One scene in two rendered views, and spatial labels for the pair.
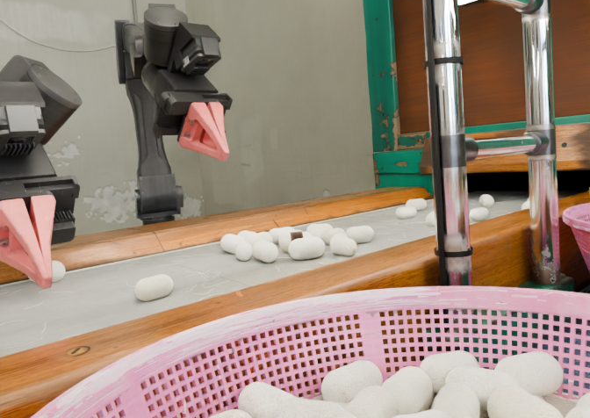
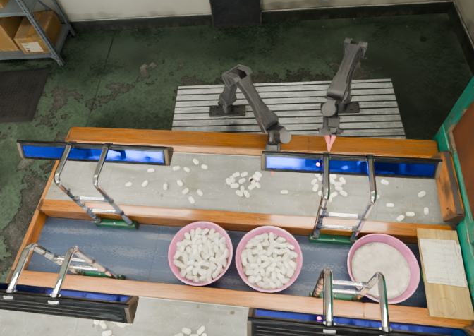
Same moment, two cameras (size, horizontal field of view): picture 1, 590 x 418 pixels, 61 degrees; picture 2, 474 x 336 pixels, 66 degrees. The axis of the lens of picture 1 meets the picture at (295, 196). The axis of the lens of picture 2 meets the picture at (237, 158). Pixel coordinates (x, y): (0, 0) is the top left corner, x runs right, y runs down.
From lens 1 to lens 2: 1.45 m
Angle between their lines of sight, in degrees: 68
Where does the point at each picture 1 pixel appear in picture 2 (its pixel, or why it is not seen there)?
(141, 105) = not seen: hidden behind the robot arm
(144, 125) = not seen: hidden behind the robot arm
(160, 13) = (327, 106)
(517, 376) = (290, 254)
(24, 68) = (278, 133)
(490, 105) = (465, 167)
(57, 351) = (257, 217)
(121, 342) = (262, 220)
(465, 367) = (287, 249)
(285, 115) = not seen: outside the picture
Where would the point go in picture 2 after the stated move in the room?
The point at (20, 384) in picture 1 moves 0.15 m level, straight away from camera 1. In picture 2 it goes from (251, 222) to (260, 191)
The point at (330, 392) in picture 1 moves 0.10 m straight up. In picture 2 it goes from (277, 239) to (277, 231)
